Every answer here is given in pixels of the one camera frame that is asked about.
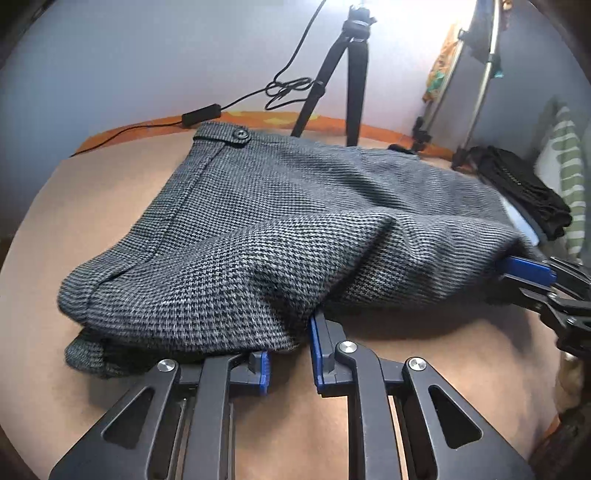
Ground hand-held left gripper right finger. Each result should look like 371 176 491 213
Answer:
308 313 528 480

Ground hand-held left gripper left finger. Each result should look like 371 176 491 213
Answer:
49 350 270 480

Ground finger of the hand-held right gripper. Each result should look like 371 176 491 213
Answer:
499 257 591 311

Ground grey houndstooth pants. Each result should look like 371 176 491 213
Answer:
58 121 548 379

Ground light blue folded cloth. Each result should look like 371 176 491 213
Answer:
501 196 542 245

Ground black folded garment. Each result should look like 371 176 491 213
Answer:
455 146 573 241

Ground green striped cloth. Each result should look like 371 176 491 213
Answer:
536 104 591 259

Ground light stand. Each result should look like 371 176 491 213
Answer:
410 0 504 155

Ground orange patterned hanging cloth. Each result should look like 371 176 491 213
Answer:
422 23 465 104

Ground black tripod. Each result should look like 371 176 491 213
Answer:
291 4 377 147

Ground black power cable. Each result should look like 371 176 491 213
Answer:
69 0 328 158

